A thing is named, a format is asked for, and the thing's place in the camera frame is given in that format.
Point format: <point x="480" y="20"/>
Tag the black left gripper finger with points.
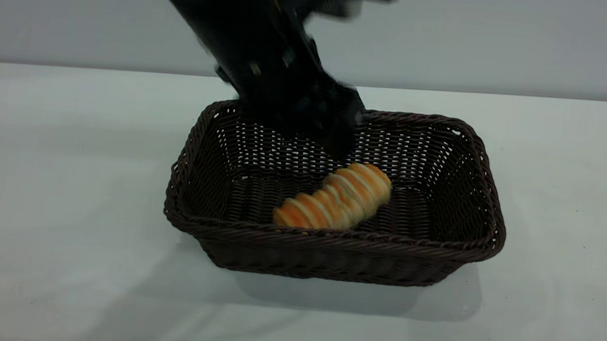
<point x="348" y="124"/>
<point x="270" y="114"/>

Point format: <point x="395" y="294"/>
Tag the dark brown wicker basket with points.
<point x="328" y="256"/>

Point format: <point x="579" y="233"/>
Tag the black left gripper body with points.
<point x="279" y="73"/>

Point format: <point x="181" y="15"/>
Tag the striped orange bread roll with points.
<point x="337" y="199"/>

